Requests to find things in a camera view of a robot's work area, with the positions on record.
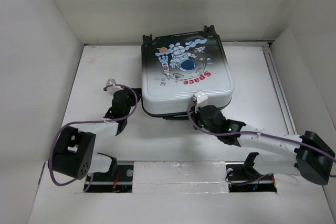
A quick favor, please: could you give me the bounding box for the black kids suitcase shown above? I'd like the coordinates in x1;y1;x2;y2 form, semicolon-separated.
141;25;234;118

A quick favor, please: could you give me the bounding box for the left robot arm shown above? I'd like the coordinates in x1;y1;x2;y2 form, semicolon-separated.
48;84;142;187

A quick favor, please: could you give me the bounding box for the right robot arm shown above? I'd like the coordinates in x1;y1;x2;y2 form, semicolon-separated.
187;104;335;186

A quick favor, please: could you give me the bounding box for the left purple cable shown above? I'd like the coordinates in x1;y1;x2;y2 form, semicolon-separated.
48;83;140;192

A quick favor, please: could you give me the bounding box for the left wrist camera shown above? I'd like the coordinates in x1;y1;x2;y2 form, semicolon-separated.
103;78;120;95

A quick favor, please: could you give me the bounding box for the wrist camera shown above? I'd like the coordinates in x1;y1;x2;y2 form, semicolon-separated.
192;90;208;109
103;78;120;95

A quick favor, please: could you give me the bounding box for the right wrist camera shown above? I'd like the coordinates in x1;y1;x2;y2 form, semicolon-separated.
192;90;208;109

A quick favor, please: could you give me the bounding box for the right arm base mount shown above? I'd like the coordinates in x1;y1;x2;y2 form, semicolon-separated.
225;162;277;193

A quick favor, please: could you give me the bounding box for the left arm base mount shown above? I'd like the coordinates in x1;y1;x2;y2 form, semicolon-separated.
83;158;134;194

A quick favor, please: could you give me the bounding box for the aluminium rail frame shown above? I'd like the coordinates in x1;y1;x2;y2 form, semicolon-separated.
80;41;296;134

